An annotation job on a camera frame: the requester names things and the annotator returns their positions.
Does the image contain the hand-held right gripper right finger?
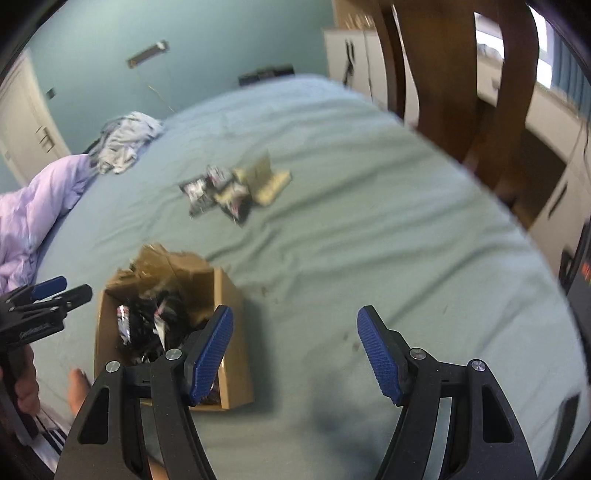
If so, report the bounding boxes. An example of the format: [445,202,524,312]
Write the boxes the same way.
[356,305,539,480]

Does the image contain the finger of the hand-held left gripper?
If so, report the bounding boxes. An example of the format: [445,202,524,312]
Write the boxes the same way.
[11,284,94,320]
[4,276,68,306]

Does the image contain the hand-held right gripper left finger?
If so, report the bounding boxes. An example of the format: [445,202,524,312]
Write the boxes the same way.
[55,305,234,480]

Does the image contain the cardboard box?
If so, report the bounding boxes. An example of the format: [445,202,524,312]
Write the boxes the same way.
[93,244,254,411]

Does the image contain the pile of black-white snack packets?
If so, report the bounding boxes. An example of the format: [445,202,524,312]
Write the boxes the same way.
[115,286,222,407]
[179,164,252,227]

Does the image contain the person's left hand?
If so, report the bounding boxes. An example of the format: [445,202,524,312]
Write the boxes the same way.
[13,344,41,416]

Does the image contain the person's bare leg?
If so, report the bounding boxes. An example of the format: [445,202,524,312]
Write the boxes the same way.
[68,368,93,416]

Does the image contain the purple duvet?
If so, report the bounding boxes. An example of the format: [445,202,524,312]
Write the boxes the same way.
[0,154,95,296]

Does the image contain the dark striped shorts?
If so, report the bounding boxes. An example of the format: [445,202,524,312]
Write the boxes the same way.
[28,406,75,468]

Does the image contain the crumpled grey clothes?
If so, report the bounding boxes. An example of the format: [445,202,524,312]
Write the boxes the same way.
[88,112,164,175]

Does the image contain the cream door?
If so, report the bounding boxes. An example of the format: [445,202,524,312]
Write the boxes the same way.
[0,51,72,185]

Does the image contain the beige snack packet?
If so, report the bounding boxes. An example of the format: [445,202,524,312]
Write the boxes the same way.
[256,170,293,206]

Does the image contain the tan cardboard piece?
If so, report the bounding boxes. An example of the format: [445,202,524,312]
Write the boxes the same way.
[233,150,273,195]

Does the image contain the dark screen device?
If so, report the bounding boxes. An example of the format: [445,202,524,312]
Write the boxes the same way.
[558,226,591,315]

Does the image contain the brown wooden chair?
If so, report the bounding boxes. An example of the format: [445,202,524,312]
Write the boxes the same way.
[379,0,541,232]

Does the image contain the white cabinet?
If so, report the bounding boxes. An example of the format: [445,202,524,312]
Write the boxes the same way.
[323,25,407,125]

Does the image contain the wooden shelf unit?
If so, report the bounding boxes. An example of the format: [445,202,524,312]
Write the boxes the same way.
[332,0,384,31]

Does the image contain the window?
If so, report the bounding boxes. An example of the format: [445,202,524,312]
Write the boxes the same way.
[536,9,591,93]

